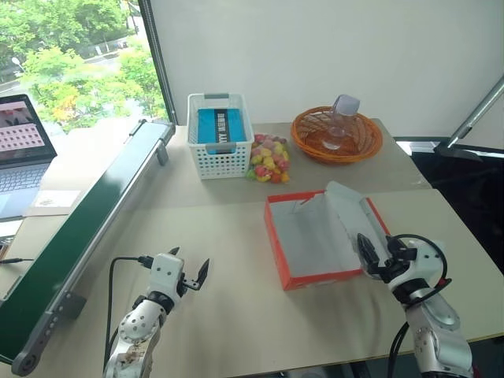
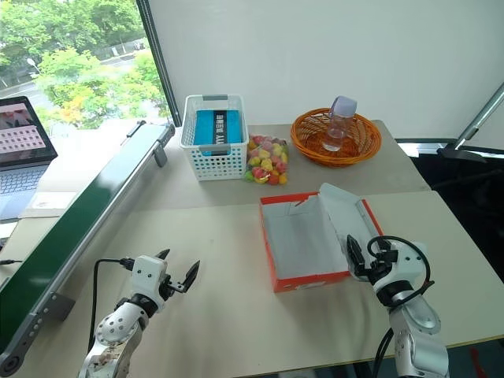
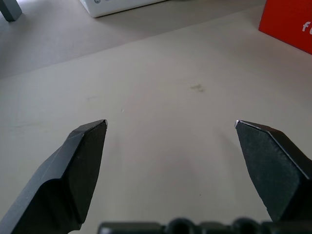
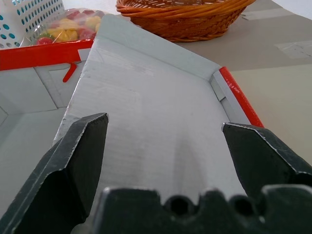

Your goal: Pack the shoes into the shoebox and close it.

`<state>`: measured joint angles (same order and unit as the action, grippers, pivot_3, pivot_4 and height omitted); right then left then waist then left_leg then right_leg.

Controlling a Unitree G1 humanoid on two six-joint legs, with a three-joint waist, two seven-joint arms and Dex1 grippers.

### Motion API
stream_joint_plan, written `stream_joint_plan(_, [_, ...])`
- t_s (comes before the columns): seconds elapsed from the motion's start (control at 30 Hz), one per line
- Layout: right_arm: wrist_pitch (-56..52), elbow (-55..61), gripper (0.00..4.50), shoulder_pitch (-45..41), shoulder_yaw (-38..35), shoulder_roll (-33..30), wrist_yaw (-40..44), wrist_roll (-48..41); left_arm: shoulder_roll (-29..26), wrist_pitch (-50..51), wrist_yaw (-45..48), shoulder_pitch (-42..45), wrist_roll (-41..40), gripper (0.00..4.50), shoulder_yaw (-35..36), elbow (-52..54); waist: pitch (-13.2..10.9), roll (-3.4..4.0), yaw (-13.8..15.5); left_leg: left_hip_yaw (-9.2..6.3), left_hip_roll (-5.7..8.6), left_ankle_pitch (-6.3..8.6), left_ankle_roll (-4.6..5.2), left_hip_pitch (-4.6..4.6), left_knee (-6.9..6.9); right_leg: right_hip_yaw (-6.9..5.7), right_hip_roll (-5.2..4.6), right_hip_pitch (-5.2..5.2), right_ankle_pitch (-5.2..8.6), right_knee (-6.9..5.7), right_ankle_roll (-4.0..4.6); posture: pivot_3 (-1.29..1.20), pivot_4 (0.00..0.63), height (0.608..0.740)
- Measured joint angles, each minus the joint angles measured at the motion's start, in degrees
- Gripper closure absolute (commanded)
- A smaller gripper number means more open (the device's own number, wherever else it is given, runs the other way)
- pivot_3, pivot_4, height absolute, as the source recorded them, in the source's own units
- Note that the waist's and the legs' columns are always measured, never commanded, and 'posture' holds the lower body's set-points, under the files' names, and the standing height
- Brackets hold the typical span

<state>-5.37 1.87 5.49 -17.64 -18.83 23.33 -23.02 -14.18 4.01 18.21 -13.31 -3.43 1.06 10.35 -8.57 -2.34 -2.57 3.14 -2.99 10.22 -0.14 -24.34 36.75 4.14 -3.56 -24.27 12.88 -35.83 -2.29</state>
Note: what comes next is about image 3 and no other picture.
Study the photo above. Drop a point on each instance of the red box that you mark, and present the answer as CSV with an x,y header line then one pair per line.
x,y
290,23

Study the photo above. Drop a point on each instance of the grey metal support leg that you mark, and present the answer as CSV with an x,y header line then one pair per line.
x,y
10,9

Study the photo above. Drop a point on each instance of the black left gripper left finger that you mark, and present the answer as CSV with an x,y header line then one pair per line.
x,y
61,175

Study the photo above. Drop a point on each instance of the white box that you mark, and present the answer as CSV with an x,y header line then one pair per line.
x,y
117,6

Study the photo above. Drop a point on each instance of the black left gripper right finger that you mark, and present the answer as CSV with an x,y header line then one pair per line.
x,y
275,170

